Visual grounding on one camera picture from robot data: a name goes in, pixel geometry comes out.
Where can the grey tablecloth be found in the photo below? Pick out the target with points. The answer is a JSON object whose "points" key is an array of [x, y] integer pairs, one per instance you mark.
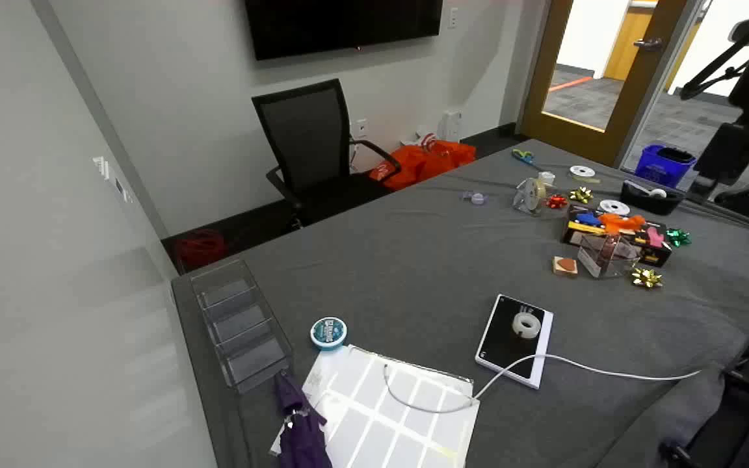
{"points": [[410, 260]]}

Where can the black box of bows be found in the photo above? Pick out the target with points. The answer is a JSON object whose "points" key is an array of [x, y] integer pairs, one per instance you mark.
{"points": [[584, 234]]}

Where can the orange plastic bag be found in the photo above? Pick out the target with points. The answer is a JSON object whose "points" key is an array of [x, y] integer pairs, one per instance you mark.
{"points": [[422, 162]]}

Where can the white wall light switch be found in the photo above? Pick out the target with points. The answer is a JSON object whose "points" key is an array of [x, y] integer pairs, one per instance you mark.
{"points": [[103, 164]]}

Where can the white spool yellow ribbon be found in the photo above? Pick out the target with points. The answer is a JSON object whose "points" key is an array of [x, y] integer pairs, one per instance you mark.
{"points": [[576, 169]]}

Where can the lilac gift bow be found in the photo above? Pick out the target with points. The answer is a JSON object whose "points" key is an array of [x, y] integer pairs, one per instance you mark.
{"points": [[476, 199]]}

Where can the black mesh office chair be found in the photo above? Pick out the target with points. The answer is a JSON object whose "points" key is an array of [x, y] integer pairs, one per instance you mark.
{"points": [[311, 131]]}

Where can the black tape dispenser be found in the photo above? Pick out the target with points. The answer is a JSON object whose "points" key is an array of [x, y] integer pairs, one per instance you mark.
{"points": [[652, 201]]}

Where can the green gift bow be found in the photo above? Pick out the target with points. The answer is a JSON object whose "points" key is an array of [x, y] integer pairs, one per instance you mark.
{"points": [[677, 236]]}

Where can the blue plastic bin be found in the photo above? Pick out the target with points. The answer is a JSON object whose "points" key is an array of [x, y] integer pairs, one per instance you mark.
{"points": [[664, 164]]}

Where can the clear adhesive tape roll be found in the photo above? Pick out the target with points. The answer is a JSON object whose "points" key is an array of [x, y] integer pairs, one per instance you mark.
{"points": [[548, 178]]}

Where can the small white tape roll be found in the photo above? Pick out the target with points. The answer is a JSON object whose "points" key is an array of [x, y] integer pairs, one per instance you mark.
{"points": [[515, 322]]}

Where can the blue gift bow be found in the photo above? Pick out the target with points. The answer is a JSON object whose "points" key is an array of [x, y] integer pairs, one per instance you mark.
{"points": [[587, 216]]}

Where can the wooden glass door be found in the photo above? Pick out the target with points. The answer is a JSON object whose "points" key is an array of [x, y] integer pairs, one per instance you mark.
{"points": [[643, 95]]}

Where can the clear plastic tray organizer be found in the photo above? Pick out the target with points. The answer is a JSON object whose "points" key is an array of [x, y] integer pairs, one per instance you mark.
{"points": [[240, 327]]}

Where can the pink gift bow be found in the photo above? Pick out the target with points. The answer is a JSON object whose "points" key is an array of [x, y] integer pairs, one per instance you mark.
{"points": [[656, 236]]}

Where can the clear plastic cup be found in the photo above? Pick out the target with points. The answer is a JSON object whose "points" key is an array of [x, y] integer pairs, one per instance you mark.
{"points": [[526, 199]]}

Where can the red gift bow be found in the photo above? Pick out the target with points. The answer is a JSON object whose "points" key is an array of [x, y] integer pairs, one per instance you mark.
{"points": [[557, 203]]}

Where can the teal tape roll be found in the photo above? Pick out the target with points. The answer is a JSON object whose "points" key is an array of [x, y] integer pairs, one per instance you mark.
{"points": [[329, 330]]}

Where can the black tablet white frame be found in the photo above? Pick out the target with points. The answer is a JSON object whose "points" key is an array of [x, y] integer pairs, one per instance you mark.
{"points": [[501, 347]]}

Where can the black wall television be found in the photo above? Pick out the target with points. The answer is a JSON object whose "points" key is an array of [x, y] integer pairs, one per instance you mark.
{"points": [[338, 27]]}

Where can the purple cloth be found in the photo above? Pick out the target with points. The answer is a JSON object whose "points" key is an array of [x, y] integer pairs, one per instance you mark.
{"points": [[301, 431]]}

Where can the gold gift bow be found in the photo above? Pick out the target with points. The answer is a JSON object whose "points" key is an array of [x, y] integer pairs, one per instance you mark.
{"points": [[584, 196], [645, 279]]}

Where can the white label sheet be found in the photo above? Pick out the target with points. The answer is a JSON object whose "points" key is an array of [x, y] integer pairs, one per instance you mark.
{"points": [[392, 425]]}

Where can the yellow gift bow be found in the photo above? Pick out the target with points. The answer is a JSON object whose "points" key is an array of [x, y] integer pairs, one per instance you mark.
{"points": [[584, 229]]}

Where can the white wall outlet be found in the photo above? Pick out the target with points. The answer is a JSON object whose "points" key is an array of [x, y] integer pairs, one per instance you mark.
{"points": [[453, 122]]}

